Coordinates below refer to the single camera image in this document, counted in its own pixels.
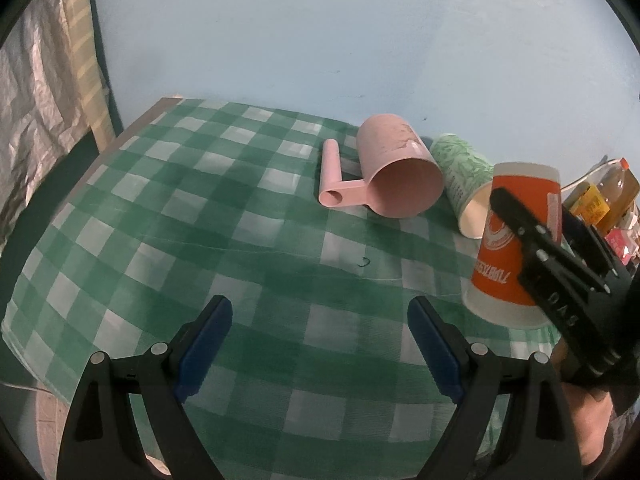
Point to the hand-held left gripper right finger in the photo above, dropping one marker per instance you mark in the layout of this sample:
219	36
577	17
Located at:
436	350

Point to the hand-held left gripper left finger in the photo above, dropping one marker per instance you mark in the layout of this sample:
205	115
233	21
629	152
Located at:
206	345

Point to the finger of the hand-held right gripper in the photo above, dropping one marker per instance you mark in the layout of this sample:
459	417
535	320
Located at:
580	227
537	252

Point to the orange and white paper cup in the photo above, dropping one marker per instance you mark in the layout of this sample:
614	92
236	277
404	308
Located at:
505	260

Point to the person's right forearm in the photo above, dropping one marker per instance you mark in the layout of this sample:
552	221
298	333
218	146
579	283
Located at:
585	420

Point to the green leaf print paper cup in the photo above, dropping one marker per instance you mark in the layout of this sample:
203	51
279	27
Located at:
462	172

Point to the yellow box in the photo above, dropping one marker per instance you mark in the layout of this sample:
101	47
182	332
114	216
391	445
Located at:
589	203

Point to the pink packet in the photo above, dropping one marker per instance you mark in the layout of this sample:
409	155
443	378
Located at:
621	246

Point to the juice bottle with orange cap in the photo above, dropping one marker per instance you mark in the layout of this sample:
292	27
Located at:
617	190

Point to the green white checkered tablecloth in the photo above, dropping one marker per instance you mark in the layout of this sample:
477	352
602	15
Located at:
200	230

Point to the silver foil sheet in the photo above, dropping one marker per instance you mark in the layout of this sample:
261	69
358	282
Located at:
32	110

